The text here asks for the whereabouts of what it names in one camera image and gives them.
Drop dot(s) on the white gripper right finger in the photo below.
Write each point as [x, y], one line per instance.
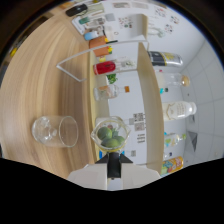
[136, 175]

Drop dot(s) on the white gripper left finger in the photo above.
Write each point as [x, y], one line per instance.
[91, 175]

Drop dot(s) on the glass jar with limes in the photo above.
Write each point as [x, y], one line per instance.
[110, 136]

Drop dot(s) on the silver soda water can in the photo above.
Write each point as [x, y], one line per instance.
[165, 59]

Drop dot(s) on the yellow printed can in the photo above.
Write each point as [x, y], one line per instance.
[172, 165]

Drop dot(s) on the clear bottle green cap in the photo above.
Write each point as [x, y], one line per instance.
[173, 140]

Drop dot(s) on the clear drinking glass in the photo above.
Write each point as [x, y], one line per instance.
[55, 131]

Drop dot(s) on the large white bottle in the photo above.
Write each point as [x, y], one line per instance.
[178, 111]

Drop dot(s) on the clear bottle orange cap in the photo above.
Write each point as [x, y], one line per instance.
[106, 92]

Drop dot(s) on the small teal bottle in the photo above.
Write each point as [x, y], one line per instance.
[164, 90]

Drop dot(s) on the green potted plant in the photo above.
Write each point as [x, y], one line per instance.
[112, 78]

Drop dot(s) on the large glass jar cork lid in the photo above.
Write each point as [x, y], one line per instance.
[173, 80]

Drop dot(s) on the red liquid bottle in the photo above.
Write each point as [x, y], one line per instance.
[104, 68]

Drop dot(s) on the orange basket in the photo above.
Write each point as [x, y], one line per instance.
[98, 45]

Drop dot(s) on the pale blue plastic bottle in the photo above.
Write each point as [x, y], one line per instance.
[90, 35]

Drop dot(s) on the white tray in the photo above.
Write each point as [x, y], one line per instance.
[78, 25]

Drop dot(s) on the black handbag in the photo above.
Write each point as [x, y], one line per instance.
[76, 10]

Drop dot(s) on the wooden wall shelf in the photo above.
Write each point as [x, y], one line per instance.
[141, 28]

